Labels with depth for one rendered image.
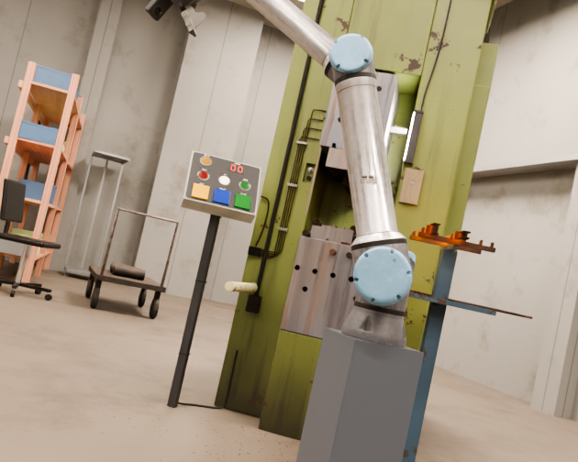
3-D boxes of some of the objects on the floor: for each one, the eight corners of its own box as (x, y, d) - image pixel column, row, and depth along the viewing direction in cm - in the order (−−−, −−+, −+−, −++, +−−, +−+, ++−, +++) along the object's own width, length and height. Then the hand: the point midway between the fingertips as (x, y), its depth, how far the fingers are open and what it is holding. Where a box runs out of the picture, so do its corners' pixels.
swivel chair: (44, 293, 623) (68, 194, 629) (56, 303, 568) (83, 194, 574) (-28, 282, 592) (-1, 178, 598) (-22, 291, 536) (7, 176, 542)
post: (174, 408, 297) (225, 183, 304) (166, 406, 298) (217, 182, 305) (177, 406, 301) (227, 185, 308) (169, 404, 302) (220, 183, 309)
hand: (178, 18), depth 172 cm, fingers open, 14 cm apart
